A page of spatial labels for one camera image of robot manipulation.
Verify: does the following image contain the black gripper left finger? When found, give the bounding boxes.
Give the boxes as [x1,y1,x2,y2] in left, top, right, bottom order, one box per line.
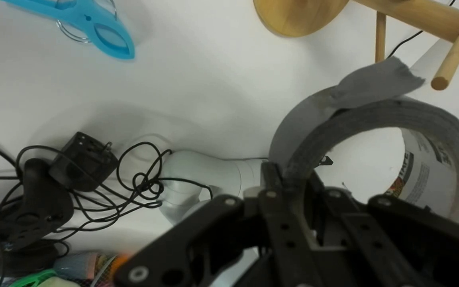
[114,161,322,287]

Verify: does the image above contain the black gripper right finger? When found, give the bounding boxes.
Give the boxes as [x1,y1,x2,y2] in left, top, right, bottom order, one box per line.
[306,173,459,287]

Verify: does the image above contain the grey masking tape roll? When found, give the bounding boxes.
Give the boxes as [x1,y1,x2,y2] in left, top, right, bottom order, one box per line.
[267,55,459,228]

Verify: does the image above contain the wooden peg stand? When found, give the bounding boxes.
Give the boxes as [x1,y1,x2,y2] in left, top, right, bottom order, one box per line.
[252,0,459,90]

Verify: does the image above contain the black power adapter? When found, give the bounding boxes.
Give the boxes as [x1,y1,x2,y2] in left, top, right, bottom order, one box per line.
[48,130,122,192]

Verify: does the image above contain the green plastic object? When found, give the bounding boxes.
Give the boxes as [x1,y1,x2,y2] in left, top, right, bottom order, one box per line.
[23,267,79,287]

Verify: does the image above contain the blue plastic clamp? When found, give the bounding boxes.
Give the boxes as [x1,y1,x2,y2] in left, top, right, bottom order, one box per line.
[2,0,138,62]

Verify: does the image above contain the tangled black cables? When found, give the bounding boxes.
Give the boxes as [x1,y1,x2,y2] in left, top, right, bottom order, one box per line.
[0,130,217,253]

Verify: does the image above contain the black mount base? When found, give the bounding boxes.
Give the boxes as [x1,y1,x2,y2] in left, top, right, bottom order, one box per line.
[0,157,77,279]

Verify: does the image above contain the thin black cable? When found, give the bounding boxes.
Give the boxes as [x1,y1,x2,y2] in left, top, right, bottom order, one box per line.
[385,0,459,60]

